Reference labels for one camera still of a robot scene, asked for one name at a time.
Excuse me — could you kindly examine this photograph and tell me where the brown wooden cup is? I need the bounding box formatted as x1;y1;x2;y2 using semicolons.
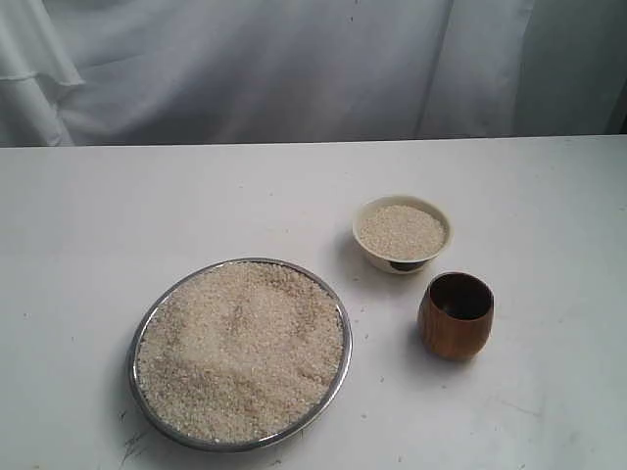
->
417;272;495;361

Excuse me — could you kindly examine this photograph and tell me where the cream ceramic rice bowl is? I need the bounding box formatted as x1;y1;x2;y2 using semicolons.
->
352;195;452;275

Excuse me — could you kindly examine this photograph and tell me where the round metal rice tray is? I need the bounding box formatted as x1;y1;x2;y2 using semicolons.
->
127;258;353;453

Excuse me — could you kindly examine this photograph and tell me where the white backdrop curtain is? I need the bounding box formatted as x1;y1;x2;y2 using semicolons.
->
1;1;626;147

